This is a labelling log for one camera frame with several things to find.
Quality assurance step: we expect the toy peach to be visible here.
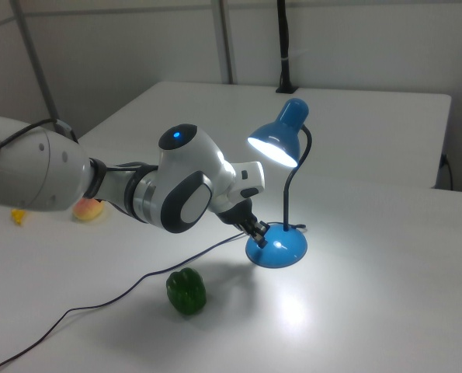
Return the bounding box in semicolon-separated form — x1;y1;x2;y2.
72;197;104;223

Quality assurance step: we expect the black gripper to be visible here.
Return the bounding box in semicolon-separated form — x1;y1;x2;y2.
217;197;270;250

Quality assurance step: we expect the grey partition frame post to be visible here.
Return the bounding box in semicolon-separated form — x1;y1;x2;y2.
217;0;240;85

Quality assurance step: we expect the blue desk lamp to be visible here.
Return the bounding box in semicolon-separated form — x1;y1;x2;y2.
245;98;314;269

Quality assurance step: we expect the black pole with clamp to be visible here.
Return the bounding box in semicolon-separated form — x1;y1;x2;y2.
275;0;300;94

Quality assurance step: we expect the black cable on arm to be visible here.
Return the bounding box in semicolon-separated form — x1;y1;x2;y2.
0;118;79;164

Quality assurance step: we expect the black cable beside table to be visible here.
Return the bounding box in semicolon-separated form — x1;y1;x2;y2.
441;154;455;191

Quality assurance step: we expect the black lamp power cable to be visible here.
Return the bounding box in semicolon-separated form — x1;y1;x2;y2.
0;223;307;373

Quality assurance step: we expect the green toy bell pepper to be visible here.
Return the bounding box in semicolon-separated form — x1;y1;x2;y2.
165;267;207;316

